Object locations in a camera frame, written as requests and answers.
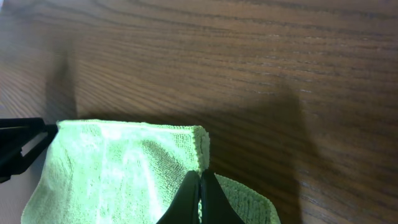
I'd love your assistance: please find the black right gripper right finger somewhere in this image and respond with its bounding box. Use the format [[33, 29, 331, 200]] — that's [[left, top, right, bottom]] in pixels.
[[200, 169, 244, 224]]

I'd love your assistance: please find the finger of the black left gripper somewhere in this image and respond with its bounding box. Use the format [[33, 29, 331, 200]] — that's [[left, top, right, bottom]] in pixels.
[[1, 118, 58, 183]]

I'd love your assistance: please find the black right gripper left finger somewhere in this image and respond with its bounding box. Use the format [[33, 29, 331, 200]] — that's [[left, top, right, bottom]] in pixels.
[[157, 170, 200, 224]]

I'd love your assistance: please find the light green microfiber cloth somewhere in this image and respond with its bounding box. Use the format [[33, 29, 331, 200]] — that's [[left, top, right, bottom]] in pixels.
[[21, 119, 280, 223]]

